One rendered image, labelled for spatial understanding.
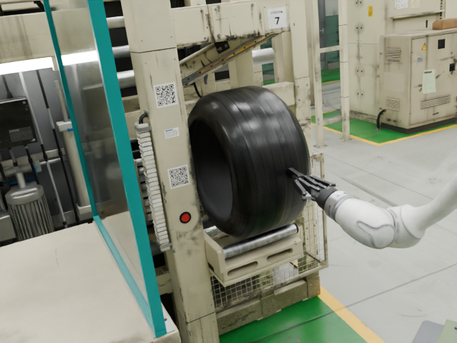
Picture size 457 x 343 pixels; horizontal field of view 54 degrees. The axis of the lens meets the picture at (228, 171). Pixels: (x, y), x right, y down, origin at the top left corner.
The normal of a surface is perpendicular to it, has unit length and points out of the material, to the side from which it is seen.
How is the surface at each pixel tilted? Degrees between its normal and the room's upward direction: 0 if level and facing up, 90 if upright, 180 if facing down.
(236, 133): 61
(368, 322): 0
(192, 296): 90
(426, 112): 90
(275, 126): 52
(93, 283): 0
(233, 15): 90
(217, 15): 90
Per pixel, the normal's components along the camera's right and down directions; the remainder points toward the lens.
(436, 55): 0.37, 0.27
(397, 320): -0.11, -0.94
